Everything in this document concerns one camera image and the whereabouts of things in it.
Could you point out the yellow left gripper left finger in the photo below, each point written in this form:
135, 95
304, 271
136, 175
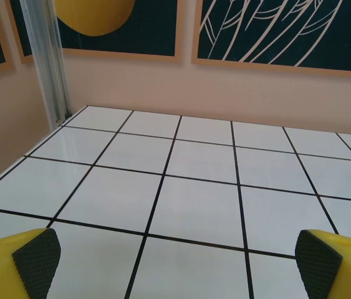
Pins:
0, 271

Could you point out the aluminium frame post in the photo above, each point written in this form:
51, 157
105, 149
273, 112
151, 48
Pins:
44, 62

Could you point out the wall panel with feather drawing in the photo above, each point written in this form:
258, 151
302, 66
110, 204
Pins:
287, 31

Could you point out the wall panel with yellow oval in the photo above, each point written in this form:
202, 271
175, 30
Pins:
150, 25

